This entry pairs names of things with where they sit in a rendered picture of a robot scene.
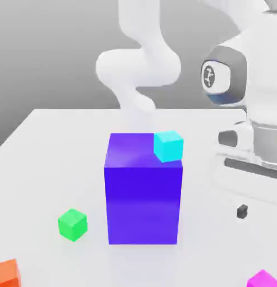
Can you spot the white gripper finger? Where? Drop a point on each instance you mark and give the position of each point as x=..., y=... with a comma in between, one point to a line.
x=242, y=211

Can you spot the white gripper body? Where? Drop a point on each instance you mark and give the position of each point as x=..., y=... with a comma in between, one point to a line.
x=246, y=181

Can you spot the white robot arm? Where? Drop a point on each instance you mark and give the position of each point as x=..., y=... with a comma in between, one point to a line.
x=138, y=67

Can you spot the small magenta cube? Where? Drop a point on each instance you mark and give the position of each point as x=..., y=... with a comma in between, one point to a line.
x=265, y=280

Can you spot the small cyan cube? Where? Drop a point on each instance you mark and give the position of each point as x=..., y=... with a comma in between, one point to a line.
x=168, y=146

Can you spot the small green cube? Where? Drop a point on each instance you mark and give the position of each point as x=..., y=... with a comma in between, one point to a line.
x=72, y=225

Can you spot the small orange cube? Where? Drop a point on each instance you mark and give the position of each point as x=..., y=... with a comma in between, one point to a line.
x=6, y=273

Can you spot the large purple box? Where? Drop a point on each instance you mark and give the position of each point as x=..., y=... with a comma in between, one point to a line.
x=143, y=201

